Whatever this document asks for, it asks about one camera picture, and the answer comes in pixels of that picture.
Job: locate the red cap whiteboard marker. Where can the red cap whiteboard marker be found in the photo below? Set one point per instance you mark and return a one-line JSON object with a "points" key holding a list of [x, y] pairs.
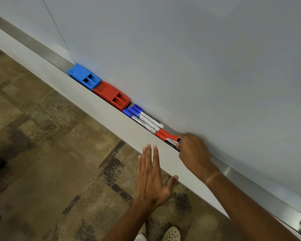
{"points": [[171, 143], [168, 134]]}

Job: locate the person's right hand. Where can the person's right hand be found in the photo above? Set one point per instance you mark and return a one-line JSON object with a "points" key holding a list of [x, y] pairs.
{"points": [[195, 155]]}

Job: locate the person's right forearm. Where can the person's right forearm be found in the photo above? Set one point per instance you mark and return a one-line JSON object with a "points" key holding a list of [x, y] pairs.
{"points": [[243, 208]]}

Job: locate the white whiteboard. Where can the white whiteboard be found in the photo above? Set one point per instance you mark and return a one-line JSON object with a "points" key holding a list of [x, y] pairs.
{"points": [[190, 60]]}

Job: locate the person's left thumb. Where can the person's left thumb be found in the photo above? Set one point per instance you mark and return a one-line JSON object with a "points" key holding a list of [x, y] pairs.
{"points": [[171, 185]]}

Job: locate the white perforated shoe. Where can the white perforated shoe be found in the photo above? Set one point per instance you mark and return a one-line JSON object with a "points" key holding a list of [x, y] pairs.
{"points": [[141, 234], [171, 234]]}

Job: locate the person's left forearm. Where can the person's left forearm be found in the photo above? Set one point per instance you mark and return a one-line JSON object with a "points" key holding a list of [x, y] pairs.
{"points": [[128, 223]]}

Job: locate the person's right thumb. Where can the person's right thumb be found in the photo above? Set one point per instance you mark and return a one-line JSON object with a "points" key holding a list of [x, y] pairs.
{"points": [[181, 145]]}

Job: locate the metal marker tray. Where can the metal marker tray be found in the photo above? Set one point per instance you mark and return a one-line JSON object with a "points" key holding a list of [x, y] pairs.
{"points": [[37, 48]]}

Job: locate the person's left little finger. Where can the person's left little finger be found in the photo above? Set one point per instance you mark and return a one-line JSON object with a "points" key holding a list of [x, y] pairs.
{"points": [[138, 170]]}

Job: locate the blue whiteboard eraser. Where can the blue whiteboard eraser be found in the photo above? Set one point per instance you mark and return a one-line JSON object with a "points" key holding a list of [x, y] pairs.
{"points": [[80, 74]]}

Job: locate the red whiteboard eraser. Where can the red whiteboard eraser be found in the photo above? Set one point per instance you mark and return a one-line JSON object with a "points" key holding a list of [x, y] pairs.
{"points": [[107, 92]]}

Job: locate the blue cap whiteboard marker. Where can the blue cap whiteboard marker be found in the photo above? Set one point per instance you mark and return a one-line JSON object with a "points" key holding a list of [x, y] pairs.
{"points": [[140, 122], [150, 118], [146, 120]]}

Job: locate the person's left middle finger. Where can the person's left middle finger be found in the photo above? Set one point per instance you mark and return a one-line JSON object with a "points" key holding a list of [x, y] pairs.
{"points": [[148, 156]]}

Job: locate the person's left hand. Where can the person's left hand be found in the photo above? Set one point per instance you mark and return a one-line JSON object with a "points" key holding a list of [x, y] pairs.
{"points": [[150, 183]]}

